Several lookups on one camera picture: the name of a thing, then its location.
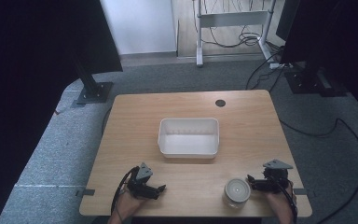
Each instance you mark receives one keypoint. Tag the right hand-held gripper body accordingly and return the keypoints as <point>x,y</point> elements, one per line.
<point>275,179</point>

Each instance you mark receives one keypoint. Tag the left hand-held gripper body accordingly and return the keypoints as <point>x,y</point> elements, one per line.
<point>143,183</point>

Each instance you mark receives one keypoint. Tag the person's right hand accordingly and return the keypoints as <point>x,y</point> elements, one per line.
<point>278,200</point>

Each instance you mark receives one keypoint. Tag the person's left hand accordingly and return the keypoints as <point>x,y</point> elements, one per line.
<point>130,203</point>

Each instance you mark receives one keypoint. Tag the white plastic bin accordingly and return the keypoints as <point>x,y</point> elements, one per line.
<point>189,140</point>

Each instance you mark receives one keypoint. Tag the black table grommet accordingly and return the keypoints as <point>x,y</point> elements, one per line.
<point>220,103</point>

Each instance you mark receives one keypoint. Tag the black metal stand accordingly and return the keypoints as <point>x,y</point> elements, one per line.
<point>310,82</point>
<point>93,90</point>

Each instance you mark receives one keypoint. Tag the white power strip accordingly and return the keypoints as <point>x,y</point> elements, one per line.
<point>278,65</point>

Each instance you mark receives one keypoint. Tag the black curtain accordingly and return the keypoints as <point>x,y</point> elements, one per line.
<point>338,37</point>
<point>28,77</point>

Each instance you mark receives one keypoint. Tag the white panel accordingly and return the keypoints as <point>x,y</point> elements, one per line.
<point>140,25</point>

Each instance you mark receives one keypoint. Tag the grey table bracket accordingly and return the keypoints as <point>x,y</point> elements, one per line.
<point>85,192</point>
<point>303,192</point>

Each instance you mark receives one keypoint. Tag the white desk frame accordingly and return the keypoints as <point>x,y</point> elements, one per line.
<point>230,18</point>

